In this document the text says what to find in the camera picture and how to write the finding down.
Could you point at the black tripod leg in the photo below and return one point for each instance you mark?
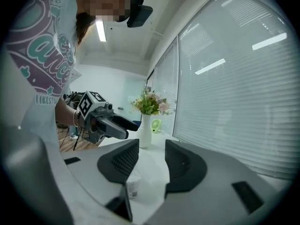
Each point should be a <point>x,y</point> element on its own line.
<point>78,139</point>

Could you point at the black head-mounted camera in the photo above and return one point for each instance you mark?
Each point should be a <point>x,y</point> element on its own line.
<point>138,10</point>

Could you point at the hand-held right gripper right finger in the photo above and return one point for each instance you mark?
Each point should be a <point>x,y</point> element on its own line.
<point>185,170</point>

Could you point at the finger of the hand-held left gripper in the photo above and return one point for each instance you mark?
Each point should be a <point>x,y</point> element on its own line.
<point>125,122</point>
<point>113,129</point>

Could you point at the white printed t-shirt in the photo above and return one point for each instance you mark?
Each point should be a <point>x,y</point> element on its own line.
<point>44,62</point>

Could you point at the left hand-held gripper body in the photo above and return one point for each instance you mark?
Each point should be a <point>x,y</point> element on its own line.
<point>90,107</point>

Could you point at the pink and yellow flower bouquet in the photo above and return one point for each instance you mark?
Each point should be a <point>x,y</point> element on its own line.
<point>150,102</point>

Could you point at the large white window blind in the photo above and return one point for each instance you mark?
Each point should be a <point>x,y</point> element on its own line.
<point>234,97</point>

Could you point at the small green desk fan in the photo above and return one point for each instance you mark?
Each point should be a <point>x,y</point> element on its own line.
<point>155,126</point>

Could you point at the narrow white window blind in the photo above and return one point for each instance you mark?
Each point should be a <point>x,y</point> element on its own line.
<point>166,90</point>

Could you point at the person's left forearm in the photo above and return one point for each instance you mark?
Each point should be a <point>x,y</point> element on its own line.
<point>65,112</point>

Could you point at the long ceiling light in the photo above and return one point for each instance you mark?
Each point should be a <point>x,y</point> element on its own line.
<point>101,30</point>

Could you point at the person's face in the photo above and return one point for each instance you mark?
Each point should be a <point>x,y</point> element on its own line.
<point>105,1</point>

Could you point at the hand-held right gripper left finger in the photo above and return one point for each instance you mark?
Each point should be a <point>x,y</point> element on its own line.
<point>118,164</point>

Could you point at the white ceramic vase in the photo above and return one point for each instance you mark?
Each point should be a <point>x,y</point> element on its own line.
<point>144,132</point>

